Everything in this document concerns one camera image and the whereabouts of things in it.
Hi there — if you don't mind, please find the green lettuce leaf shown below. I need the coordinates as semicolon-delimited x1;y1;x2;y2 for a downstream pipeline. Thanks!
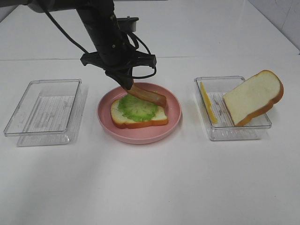
118;94;158;122

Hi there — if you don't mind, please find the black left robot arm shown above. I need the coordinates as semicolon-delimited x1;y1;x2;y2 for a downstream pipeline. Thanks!
0;0;157;90

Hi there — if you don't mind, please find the clear plastic right container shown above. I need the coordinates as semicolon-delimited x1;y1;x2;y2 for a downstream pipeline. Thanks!
194;76;272;141

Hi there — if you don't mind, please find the clear plastic left container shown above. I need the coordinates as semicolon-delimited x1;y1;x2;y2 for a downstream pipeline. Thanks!
4;79;85;147

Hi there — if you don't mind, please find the pink round plate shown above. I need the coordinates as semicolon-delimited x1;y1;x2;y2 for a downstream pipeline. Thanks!
97;82;181;144

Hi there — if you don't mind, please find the clear plastic container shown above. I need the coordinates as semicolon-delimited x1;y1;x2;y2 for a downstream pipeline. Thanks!
4;79;85;147
194;76;272;141

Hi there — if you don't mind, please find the bread slice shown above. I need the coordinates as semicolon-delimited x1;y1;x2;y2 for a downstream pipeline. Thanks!
110;99;168;129
223;70;284;127

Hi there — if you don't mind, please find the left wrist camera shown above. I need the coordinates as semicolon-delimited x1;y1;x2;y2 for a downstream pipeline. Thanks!
117;16;139;33

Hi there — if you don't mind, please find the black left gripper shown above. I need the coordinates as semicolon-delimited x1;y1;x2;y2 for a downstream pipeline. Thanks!
80;47;157;90

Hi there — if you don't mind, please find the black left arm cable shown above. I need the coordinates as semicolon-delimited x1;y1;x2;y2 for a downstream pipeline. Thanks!
43;10;157;79

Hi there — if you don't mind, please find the yellow cheese slice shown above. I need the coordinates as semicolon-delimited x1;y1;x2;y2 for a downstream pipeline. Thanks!
200;82;218;124

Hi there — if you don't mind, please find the brown bacon strip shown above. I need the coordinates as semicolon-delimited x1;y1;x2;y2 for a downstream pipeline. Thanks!
126;83;167;108

